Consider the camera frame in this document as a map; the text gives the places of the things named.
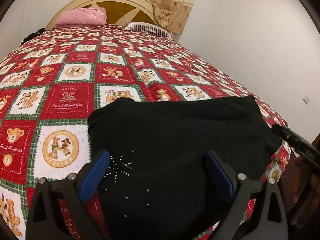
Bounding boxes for black pants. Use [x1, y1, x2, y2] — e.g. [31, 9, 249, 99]
[87, 96, 282, 239]

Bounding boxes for dark red upholstered chair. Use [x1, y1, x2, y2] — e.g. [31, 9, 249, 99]
[281, 137, 319, 230]

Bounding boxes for red checkered teddy bedspread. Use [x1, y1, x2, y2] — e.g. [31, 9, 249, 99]
[1, 25, 291, 239]

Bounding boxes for black object at bed edge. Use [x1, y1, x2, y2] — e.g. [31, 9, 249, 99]
[21, 28, 46, 45]

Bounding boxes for striped pillow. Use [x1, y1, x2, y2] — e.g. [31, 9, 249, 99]
[125, 22, 174, 40]

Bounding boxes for pink pillow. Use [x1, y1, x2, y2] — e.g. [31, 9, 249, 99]
[56, 7, 107, 26]

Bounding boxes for cream wooden headboard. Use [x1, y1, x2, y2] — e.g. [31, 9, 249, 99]
[46, 0, 160, 30]

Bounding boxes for white wall socket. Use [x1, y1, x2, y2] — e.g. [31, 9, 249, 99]
[303, 94, 310, 105]

